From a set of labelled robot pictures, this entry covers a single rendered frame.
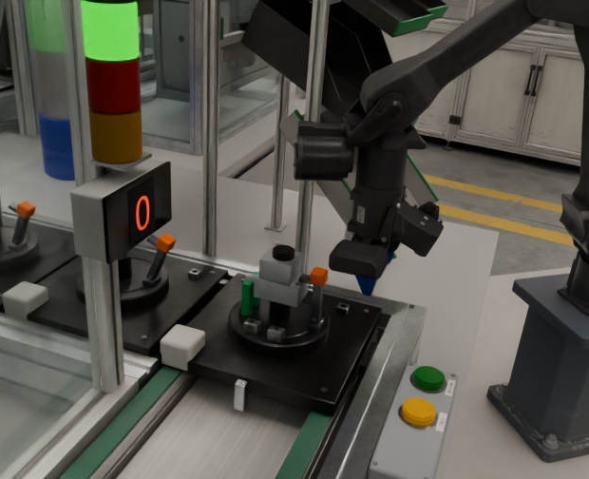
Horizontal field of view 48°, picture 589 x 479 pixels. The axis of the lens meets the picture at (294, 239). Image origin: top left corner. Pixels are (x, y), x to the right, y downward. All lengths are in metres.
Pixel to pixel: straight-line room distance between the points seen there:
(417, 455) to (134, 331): 0.41
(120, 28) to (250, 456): 0.49
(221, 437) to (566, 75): 4.22
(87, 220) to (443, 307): 0.76
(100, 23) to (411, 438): 0.55
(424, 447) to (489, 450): 0.19
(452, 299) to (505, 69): 3.68
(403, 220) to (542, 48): 4.06
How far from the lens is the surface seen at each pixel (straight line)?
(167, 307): 0.98
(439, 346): 1.15
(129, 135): 0.67
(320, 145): 0.75
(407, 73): 0.73
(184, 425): 0.86
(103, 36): 0.65
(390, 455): 0.78
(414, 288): 1.30
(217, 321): 0.95
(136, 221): 0.70
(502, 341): 1.20
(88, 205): 0.67
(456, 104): 4.97
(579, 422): 0.98
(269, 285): 0.88
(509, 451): 0.99
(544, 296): 0.94
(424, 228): 0.78
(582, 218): 0.86
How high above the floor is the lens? 1.49
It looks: 26 degrees down
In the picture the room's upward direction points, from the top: 4 degrees clockwise
